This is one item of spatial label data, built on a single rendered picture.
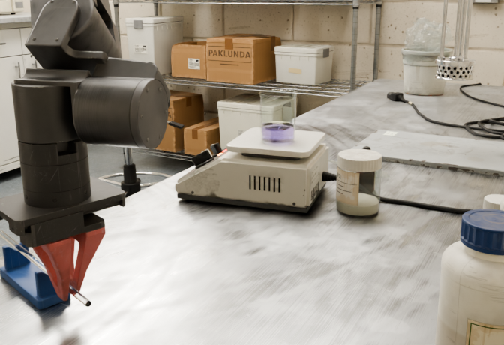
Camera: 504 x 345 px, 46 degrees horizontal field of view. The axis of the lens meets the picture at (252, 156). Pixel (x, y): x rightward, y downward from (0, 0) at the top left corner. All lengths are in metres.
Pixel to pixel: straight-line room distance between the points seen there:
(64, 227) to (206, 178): 0.35
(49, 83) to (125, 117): 0.08
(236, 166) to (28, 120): 0.37
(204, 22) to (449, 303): 3.30
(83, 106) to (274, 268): 0.29
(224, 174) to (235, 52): 2.31
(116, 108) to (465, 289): 0.30
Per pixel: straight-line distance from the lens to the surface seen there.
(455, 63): 1.09
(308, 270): 0.67
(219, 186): 0.84
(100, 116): 0.48
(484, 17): 3.15
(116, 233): 0.78
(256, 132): 0.90
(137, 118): 0.47
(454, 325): 0.50
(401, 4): 3.22
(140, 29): 3.43
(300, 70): 3.08
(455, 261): 0.48
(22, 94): 0.52
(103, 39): 0.56
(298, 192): 0.80
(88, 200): 0.54
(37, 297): 0.63
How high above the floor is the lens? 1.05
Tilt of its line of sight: 16 degrees down
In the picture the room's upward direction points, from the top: straight up
